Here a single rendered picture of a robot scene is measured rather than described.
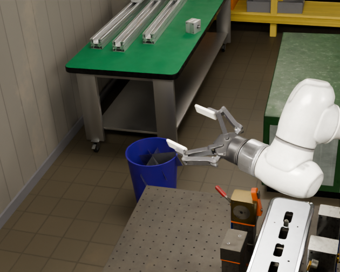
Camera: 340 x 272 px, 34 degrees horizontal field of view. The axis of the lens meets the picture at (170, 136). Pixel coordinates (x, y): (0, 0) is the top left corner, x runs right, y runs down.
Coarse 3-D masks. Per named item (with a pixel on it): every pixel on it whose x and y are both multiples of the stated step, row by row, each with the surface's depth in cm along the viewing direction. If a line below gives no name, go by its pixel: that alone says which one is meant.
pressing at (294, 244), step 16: (272, 208) 235; (288, 208) 234; (304, 208) 234; (272, 224) 226; (304, 224) 225; (272, 240) 218; (288, 240) 218; (304, 240) 217; (256, 256) 211; (272, 256) 211; (288, 256) 210
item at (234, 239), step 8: (232, 232) 219; (240, 232) 219; (224, 240) 215; (232, 240) 215; (240, 240) 215; (224, 248) 212; (232, 248) 211; (240, 248) 211; (224, 256) 214; (232, 256) 212; (240, 256) 211; (224, 264) 216; (232, 264) 215; (240, 264) 216
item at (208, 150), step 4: (216, 144) 148; (220, 144) 148; (196, 148) 150; (200, 148) 149; (204, 148) 149; (208, 148) 148; (212, 148) 148; (184, 152) 149; (188, 152) 150; (192, 152) 149; (196, 152) 149; (200, 152) 149; (204, 152) 149; (208, 152) 149; (212, 152) 150; (192, 156) 150; (196, 156) 151; (200, 156) 151
